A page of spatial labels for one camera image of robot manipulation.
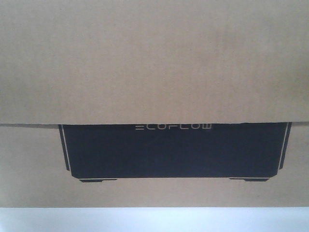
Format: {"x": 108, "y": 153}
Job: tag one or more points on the brown EcoFlow cardboard box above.
{"x": 149, "y": 61}

